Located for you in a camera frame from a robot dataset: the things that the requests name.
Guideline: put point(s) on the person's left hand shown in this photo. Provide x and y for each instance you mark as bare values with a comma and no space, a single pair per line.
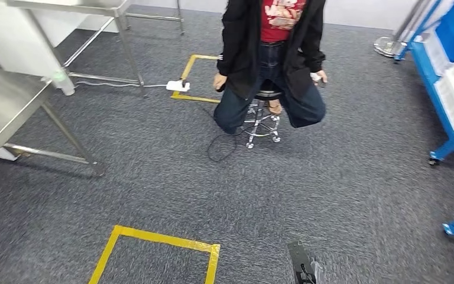
323,76

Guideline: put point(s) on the black stool with chrome base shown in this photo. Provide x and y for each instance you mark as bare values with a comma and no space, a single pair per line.
260,117

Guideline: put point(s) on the person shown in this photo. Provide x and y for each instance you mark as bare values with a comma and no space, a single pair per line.
242,39

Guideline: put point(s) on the stainless steel table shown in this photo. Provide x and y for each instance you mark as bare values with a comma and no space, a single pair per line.
74,6

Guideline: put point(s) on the chrome stanchion post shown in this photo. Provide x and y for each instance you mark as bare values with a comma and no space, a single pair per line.
387,47

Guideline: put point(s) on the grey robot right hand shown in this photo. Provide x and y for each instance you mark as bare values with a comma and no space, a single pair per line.
319,274

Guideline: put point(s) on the white power strip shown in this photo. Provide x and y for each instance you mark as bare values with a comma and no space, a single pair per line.
177,85

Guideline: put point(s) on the yellow floor tape square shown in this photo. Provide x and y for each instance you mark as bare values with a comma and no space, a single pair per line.
186,70
160,238

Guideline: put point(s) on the person's right hand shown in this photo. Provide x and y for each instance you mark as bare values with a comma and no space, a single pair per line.
219,81

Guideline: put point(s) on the grey handheld controller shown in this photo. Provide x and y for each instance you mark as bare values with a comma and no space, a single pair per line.
315,77

